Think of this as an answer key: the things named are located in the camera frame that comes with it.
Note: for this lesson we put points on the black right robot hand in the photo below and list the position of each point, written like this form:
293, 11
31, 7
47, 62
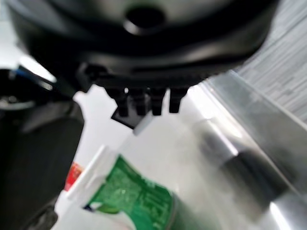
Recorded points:
153, 48

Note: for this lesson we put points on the red and white package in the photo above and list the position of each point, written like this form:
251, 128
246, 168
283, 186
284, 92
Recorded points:
74, 176

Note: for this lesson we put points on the green and white carton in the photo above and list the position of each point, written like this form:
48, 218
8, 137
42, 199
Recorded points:
134, 191

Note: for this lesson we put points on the small white and black block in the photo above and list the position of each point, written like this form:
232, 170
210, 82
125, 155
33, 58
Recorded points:
141, 125

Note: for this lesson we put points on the silver metal shelf rail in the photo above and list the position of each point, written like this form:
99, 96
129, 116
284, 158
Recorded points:
259, 105

